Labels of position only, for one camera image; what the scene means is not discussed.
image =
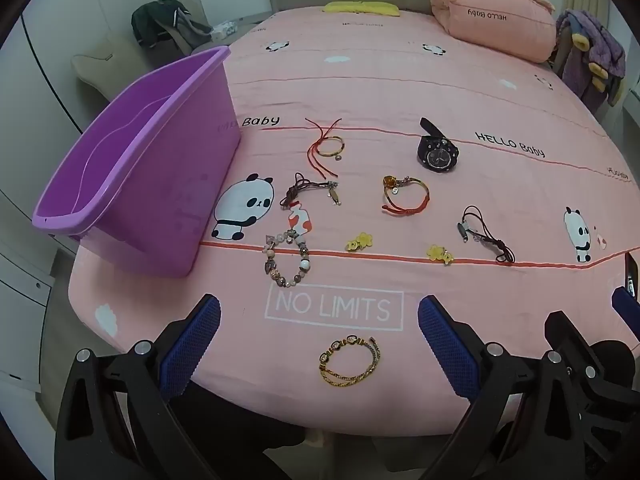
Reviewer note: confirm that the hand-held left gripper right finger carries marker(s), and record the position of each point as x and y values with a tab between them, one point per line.
447	345

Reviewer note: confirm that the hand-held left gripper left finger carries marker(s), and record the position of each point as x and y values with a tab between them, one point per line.
192	345

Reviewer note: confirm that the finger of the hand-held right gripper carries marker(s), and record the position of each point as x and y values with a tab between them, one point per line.
567	330
627	305

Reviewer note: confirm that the yellow flower hair clip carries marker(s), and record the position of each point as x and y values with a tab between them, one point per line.
439	252
362	240

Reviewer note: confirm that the black wristwatch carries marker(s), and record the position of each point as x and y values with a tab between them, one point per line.
439	156

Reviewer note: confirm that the purple plastic bin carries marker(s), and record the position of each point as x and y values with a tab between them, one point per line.
150	160

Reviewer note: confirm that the purple clothes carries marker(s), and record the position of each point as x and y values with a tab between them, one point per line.
600	45

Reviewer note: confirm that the pink folded quilt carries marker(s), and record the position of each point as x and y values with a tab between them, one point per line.
495	25

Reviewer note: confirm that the white tissue pack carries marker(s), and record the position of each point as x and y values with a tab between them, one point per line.
224	29

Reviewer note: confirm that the dark green jacket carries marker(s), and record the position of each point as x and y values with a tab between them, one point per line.
155	20

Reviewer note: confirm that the yellow pillow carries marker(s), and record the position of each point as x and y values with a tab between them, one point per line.
360	7

